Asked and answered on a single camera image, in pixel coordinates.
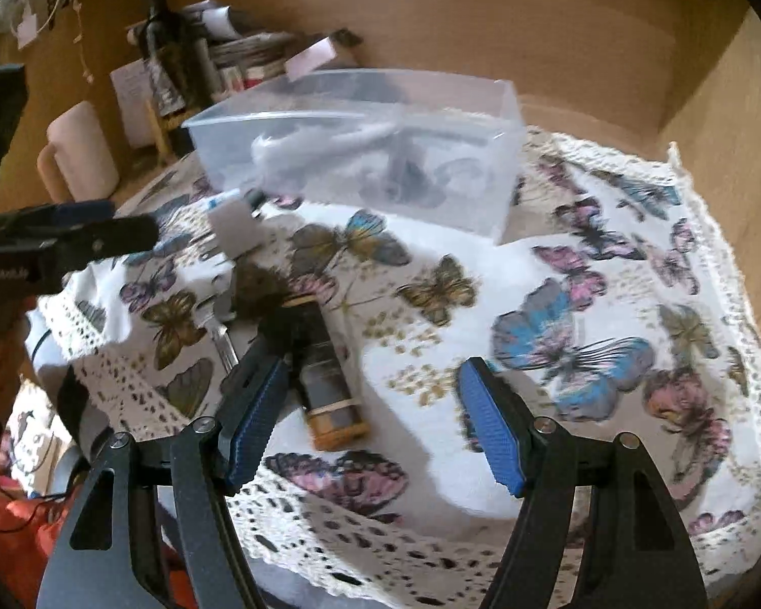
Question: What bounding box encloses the black usb adapter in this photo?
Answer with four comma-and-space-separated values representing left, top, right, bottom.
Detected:
245, 188, 268, 212

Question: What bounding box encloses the butterfly print lace tablecloth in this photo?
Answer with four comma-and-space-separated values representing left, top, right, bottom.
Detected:
24, 125, 761, 609

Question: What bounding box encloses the white handheld massager device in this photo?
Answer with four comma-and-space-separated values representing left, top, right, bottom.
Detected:
251, 121, 396, 171

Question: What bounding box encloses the stack of books papers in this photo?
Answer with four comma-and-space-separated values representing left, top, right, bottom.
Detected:
181, 0, 301, 102

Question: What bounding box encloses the dark wine bottle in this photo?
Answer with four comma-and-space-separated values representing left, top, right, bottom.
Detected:
139, 0, 213, 138

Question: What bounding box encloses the clear plastic storage box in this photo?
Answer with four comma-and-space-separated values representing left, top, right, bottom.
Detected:
182, 69, 526, 241

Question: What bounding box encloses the white pink paper box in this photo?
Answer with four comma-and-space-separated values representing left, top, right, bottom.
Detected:
284, 27, 364, 81

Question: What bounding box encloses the white cube charger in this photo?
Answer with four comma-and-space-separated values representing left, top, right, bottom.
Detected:
206, 191, 265, 260

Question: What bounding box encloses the silver metal pen tube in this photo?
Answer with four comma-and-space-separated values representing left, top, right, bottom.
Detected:
380, 133, 422, 204

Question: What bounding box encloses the person left hand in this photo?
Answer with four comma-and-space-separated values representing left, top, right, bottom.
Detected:
0, 297, 37, 421

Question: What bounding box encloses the beige ceramic mug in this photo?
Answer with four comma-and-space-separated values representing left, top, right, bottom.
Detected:
37, 100, 119, 204

